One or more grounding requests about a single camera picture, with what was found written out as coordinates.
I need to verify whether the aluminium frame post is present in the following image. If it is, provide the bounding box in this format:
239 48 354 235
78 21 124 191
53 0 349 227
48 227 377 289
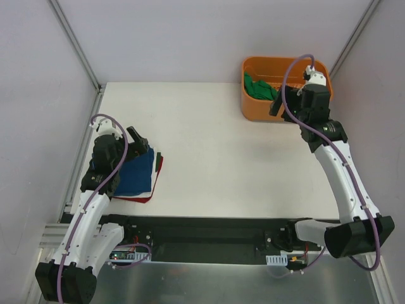
330 0 382 79
47 0 103 92

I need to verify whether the front aluminium rail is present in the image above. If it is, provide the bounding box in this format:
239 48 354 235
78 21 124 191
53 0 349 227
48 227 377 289
39 223 69 248

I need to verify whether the right white cable duct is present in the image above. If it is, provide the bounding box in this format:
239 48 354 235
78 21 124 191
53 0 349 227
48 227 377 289
266 254 289 267

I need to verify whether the right aluminium frame post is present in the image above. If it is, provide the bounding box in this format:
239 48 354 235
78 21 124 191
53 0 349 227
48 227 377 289
330 0 382 79

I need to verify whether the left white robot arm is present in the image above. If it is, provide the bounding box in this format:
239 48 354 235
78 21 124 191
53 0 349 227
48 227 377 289
35 123 149 303

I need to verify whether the left white cable duct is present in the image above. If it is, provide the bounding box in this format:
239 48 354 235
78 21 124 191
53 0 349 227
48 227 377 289
127 252 151 262

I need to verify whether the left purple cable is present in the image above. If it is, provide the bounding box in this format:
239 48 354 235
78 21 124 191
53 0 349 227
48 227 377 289
56 113 129 301

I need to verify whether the orange plastic basket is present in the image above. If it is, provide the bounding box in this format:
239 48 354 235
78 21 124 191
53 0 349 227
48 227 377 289
240 56 334 123

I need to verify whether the folded red t-shirt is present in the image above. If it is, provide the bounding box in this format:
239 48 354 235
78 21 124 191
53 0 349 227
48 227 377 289
112 156 165 205

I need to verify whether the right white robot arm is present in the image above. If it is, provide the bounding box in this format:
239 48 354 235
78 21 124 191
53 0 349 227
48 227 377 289
270 65 395 258

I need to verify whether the folded dark green t-shirt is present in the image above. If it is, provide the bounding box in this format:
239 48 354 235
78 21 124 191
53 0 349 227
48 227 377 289
155 151 163 173

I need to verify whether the left green circuit board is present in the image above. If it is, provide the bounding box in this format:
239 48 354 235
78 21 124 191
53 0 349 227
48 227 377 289
109 251 129 260

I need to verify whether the white cable duct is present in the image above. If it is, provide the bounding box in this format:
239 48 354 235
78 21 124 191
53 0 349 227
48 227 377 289
127 252 151 262
266 254 289 267

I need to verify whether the left aluminium frame post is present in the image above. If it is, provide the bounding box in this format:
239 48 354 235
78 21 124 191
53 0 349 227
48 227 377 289
47 0 103 92

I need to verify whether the bright green t-shirt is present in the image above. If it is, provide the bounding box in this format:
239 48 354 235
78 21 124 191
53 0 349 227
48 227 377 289
244 72 278 101

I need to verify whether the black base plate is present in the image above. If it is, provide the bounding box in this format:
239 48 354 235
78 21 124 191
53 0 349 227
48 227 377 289
99 214 321 265

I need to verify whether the folded blue t-shirt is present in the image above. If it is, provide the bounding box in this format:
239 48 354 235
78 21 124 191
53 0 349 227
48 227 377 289
114 146 155 196

